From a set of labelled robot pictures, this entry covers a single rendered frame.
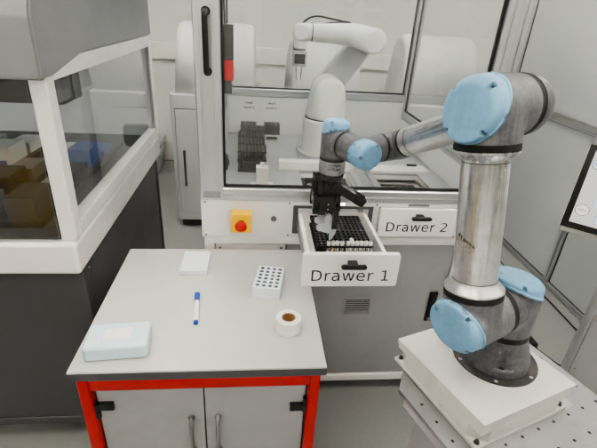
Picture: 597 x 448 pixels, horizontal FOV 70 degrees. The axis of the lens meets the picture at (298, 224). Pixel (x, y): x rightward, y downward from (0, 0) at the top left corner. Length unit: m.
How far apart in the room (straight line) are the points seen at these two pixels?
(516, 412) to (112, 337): 0.93
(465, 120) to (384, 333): 1.29
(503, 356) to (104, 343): 0.93
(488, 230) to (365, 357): 1.26
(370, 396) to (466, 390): 1.10
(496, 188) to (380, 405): 1.43
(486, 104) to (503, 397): 0.62
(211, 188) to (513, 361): 1.02
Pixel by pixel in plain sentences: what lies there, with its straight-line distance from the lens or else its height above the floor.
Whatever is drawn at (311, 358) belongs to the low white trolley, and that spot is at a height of 0.76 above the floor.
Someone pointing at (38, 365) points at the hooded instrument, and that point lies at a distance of 1.85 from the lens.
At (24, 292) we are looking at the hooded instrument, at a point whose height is 0.68.
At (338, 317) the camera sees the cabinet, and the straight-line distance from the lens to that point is 1.83.
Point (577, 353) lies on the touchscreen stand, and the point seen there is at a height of 0.44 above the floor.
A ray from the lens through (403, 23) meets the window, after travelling 1.46.
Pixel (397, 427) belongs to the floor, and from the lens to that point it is 2.04.
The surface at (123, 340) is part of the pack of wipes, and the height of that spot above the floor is 0.80.
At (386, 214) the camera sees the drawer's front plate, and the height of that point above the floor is 0.91.
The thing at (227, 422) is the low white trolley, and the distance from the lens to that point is 1.30.
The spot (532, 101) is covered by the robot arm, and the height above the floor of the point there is 1.43.
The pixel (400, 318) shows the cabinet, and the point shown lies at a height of 0.40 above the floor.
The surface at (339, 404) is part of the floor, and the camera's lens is 2.06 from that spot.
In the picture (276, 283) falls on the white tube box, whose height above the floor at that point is 0.79.
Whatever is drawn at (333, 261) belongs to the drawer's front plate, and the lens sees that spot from 1.24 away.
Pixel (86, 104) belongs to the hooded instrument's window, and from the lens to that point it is 1.56.
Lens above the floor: 1.55
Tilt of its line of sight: 27 degrees down
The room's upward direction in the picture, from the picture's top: 4 degrees clockwise
